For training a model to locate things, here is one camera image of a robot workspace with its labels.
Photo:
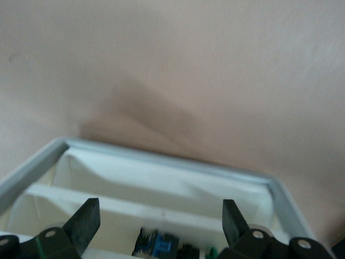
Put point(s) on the blue electronic module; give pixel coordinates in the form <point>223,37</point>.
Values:
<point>159,244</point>

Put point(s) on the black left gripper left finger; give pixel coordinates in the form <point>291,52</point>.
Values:
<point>81,229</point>

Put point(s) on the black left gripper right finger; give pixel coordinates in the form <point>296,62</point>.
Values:
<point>234,226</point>

